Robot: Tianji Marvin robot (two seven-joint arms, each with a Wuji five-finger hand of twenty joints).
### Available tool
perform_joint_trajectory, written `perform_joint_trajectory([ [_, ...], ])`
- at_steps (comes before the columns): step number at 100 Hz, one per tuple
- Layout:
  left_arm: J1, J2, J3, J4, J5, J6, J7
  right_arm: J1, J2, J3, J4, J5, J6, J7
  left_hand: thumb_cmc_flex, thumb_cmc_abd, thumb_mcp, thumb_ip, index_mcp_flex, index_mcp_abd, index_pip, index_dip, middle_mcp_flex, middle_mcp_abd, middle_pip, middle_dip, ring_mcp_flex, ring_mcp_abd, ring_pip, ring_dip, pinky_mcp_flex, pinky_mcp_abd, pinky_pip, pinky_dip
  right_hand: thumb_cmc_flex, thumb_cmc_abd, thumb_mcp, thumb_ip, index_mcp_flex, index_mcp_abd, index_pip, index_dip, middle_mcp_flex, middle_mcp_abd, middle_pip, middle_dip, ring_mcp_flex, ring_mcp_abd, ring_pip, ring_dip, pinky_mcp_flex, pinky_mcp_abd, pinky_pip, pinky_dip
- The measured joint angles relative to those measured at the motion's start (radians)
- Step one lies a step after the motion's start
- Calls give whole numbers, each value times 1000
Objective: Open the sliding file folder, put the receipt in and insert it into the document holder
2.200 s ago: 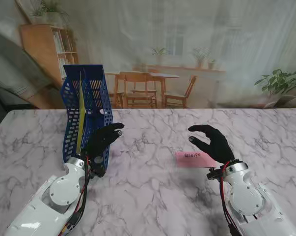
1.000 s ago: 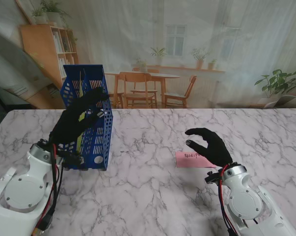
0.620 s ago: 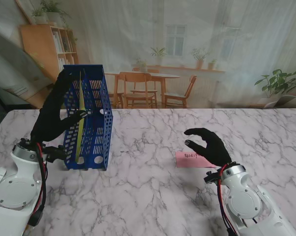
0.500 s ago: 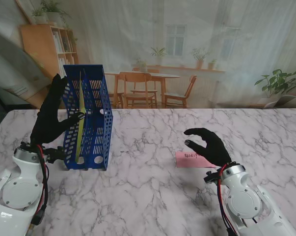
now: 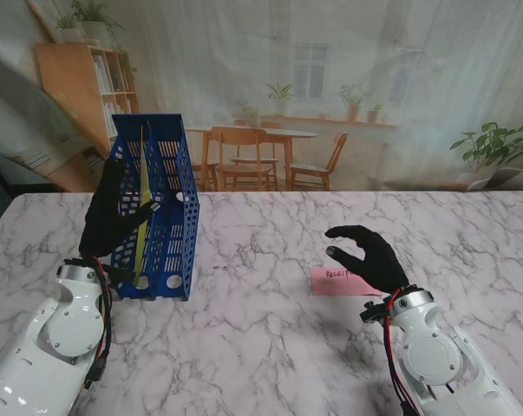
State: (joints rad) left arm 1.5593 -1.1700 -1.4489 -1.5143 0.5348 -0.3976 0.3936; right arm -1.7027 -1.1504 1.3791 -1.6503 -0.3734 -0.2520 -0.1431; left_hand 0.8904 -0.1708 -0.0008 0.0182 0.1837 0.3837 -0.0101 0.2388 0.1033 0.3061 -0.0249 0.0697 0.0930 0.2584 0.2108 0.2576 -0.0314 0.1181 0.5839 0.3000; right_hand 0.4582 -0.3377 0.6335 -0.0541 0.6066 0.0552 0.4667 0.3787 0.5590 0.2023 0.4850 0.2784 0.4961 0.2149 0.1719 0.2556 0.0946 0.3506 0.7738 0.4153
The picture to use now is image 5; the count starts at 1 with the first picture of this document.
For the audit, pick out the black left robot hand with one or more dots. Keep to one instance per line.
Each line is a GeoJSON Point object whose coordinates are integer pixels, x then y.
{"type": "Point", "coordinates": [100, 225]}

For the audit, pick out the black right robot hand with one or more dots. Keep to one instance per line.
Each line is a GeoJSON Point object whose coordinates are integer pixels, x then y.
{"type": "Point", "coordinates": [382, 264]}

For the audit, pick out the pink paper receipt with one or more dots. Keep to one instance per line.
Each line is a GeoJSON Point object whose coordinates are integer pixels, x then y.
{"type": "Point", "coordinates": [326, 285]}

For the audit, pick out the yellow translucent file folder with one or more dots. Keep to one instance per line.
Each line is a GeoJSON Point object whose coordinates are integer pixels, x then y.
{"type": "Point", "coordinates": [145, 182]}

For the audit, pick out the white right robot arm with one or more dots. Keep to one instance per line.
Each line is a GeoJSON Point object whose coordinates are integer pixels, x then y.
{"type": "Point", "coordinates": [434, 355]}

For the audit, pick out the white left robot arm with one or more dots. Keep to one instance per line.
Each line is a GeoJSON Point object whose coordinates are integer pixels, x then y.
{"type": "Point", "coordinates": [48, 333]}

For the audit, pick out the blue perforated file rack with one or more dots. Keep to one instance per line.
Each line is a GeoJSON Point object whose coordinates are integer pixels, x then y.
{"type": "Point", "coordinates": [174, 242]}

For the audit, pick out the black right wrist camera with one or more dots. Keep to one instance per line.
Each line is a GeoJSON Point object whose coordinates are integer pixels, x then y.
{"type": "Point", "coordinates": [371, 313]}

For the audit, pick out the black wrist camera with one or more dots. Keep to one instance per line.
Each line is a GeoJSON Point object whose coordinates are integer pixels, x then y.
{"type": "Point", "coordinates": [371, 313]}
{"type": "Point", "coordinates": [119, 273]}

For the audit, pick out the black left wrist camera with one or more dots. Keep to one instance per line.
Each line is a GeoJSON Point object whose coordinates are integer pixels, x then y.
{"type": "Point", "coordinates": [119, 273]}

